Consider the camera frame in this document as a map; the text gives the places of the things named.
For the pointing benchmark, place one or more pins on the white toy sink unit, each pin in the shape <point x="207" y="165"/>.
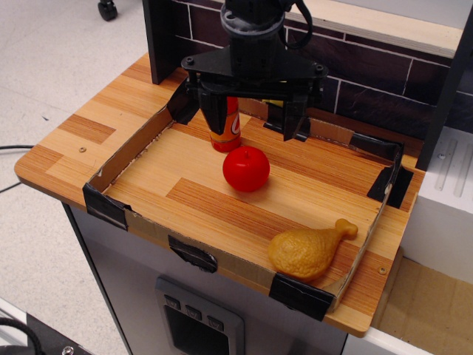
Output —
<point x="439" y="231"/>

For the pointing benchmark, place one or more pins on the black caster wheel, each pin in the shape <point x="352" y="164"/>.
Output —
<point x="107" y="10"/>

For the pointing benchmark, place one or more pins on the yellow toy chicken drumstick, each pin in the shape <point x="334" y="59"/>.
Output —
<point x="306" y="254"/>

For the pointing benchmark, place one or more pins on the grey oven control panel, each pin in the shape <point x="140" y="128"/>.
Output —
<point x="196" y="325"/>

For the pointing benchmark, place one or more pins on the red toy apple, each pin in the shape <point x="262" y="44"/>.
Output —
<point x="246" y="169"/>

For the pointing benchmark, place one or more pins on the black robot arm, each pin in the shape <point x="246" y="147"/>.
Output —
<point x="259" y="20"/>

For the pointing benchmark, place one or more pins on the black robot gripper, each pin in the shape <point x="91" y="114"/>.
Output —
<point x="268" y="68"/>

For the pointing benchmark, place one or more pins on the cardboard fence with black tape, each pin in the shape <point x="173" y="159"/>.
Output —
<point x="165" y="184"/>

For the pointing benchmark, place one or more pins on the yellow toy bell pepper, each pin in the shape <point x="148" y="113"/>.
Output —
<point x="277" y="103"/>

